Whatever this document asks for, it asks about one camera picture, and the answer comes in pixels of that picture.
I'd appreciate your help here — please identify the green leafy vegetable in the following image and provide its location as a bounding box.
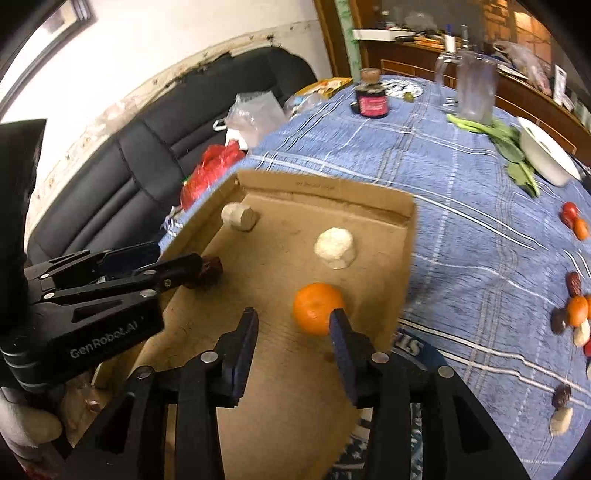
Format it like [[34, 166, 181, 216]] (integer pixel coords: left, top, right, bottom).
[[447, 113, 541, 198]]

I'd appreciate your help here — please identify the brown cardboard box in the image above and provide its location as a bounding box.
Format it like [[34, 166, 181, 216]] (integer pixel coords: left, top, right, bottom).
[[99, 170, 419, 480]]

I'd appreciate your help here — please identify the patterned white plate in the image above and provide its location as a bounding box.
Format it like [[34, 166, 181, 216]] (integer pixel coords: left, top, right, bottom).
[[381, 78, 423, 99]]

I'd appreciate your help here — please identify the wooden cabinet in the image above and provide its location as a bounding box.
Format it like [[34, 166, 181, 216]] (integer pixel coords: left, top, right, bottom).
[[318, 0, 591, 153]]

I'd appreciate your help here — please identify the dark blue printed cloth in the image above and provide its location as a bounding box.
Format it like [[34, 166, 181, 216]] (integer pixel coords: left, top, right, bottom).
[[335, 323, 451, 480]]

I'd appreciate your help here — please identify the pink plastic bag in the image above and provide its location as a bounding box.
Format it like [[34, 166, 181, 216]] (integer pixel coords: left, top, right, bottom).
[[494, 41, 552, 90]]

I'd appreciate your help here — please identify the black leather sofa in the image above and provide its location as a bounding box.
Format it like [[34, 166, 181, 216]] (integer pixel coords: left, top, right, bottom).
[[25, 48, 319, 268]]

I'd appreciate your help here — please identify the clear plastic pitcher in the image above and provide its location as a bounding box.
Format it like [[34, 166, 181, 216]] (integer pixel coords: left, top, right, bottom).
[[434, 50, 500, 126]]

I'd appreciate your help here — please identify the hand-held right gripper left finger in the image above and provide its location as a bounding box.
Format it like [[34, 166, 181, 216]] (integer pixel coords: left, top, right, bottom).
[[60, 307, 260, 480]]

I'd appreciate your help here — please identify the dark window frame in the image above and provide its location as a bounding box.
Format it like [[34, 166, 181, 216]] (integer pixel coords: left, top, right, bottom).
[[0, 0, 93, 121]]

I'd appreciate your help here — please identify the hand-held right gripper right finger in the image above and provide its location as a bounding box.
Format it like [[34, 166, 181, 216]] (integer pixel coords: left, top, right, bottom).
[[329, 308, 532, 480]]

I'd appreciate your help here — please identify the blue plaid blanket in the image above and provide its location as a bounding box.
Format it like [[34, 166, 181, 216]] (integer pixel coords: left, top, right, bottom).
[[161, 76, 591, 480]]

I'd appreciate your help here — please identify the white bowl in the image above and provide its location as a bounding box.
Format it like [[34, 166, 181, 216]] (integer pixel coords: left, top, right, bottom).
[[515, 115, 583, 186]]

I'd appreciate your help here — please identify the clear plastic bag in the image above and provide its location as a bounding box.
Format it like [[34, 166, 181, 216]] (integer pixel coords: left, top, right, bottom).
[[284, 92, 319, 118], [225, 91, 289, 148]]

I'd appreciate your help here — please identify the person's left hand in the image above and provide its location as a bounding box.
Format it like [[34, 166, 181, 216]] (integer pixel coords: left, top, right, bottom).
[[0, 388, 64, 450]]

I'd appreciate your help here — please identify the dark jar with pink label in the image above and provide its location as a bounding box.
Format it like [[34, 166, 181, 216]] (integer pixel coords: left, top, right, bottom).
[[353, 68, 390, 120]]

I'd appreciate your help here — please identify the red plastic bag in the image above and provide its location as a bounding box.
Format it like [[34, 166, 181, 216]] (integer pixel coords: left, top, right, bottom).
[[180, 141, 245, 210]]

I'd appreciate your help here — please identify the white flat tray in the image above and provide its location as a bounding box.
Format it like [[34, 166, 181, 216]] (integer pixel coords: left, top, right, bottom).
[[353, 28, 402, 43]]

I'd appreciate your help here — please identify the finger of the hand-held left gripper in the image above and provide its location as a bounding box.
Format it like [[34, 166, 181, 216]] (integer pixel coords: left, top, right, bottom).
[[32, 253, 205, 320], [23, 241, 161, 289]]

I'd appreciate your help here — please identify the yellow snack packet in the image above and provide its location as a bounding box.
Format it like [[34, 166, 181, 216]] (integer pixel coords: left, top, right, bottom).
[[295, 76, 354, 99]]

